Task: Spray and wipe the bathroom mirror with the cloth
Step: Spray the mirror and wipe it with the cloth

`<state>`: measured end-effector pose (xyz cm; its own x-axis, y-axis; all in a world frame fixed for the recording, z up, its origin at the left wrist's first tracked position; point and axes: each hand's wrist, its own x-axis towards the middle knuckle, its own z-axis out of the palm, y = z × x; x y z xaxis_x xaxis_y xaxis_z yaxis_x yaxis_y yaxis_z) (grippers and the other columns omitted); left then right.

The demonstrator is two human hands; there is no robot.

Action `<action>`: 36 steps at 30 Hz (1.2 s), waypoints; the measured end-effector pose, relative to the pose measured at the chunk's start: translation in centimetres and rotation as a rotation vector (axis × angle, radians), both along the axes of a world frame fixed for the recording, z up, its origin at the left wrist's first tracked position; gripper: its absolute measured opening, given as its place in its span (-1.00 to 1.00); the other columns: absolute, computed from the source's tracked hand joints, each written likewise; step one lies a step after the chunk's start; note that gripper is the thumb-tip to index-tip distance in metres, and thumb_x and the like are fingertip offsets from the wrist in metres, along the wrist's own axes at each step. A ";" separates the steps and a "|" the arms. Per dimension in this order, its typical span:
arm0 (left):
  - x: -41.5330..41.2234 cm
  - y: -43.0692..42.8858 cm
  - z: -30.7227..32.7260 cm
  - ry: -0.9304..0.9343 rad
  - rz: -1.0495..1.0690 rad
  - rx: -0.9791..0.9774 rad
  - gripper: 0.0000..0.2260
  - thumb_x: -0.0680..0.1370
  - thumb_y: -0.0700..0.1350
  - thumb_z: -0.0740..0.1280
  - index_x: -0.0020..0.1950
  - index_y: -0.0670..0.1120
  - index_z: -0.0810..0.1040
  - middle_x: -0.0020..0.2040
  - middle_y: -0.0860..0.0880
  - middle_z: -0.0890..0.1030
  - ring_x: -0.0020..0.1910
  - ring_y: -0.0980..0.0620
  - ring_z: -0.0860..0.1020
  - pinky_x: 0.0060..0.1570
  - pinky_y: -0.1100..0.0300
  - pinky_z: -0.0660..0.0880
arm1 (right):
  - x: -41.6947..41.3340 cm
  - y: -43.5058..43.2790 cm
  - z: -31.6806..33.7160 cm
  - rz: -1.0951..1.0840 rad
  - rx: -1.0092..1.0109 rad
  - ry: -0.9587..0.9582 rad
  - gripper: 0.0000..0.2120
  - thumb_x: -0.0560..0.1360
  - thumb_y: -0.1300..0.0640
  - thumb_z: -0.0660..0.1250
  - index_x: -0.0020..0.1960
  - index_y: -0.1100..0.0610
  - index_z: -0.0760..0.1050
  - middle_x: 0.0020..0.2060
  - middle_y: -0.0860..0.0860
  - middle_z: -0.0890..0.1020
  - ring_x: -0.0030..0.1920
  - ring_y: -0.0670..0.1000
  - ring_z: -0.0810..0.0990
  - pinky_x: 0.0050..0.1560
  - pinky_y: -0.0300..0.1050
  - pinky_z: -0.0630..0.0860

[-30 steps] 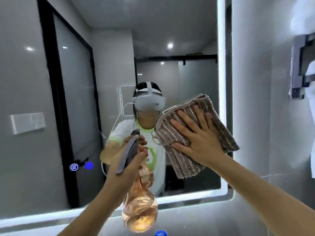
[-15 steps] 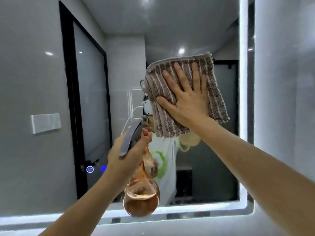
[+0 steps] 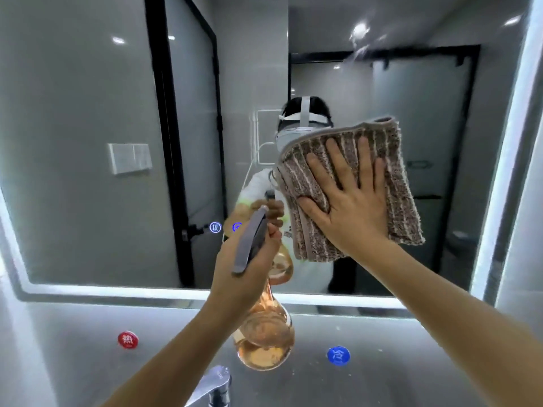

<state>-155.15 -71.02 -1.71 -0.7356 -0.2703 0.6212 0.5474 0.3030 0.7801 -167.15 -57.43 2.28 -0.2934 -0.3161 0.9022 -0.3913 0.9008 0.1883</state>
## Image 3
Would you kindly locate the person's left hand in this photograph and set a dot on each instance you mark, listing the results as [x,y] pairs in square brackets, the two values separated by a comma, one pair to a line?
[225,271]

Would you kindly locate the person's right hand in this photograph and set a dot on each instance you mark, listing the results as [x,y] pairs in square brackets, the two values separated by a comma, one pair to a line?
[354,211]

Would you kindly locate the person's right little finger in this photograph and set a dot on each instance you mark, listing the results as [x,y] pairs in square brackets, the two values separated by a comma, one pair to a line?
[380,175]

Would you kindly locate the person's left fingers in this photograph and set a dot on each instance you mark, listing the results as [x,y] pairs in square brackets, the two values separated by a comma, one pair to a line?
[268,247]

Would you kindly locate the person's right middle finger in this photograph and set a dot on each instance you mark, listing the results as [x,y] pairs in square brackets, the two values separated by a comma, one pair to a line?
[341,163]

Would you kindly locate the person's right thumb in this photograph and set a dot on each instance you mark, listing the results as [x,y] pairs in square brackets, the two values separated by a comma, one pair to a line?
[313,208]

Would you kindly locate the brown striped cleaning cloth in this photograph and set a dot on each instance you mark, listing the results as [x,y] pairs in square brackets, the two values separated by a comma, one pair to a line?
[403,186]

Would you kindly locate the amber spray bottle grey trigger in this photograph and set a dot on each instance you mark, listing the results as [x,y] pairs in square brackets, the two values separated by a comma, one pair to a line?
[264,334]

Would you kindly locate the person's left forearm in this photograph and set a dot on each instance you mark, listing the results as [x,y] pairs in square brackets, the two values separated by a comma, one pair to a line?
[169,356]

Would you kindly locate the person's right forearm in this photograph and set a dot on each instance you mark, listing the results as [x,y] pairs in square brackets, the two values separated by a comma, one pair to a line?
[445,317]

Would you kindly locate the blue lit touch button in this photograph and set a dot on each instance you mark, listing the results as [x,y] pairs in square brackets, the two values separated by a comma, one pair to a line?
[215,227]

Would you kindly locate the blue round sticker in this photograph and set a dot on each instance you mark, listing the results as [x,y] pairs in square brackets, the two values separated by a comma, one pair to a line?
[338,356]

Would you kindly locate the chrome faucet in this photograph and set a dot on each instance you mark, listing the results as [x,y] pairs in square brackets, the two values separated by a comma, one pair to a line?
[212,387]

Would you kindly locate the red round sticker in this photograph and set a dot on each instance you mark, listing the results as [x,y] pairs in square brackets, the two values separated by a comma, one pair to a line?
[127,339]

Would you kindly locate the lit-edge wall mirror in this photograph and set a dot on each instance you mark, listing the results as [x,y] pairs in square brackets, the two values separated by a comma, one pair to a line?
[85,207]

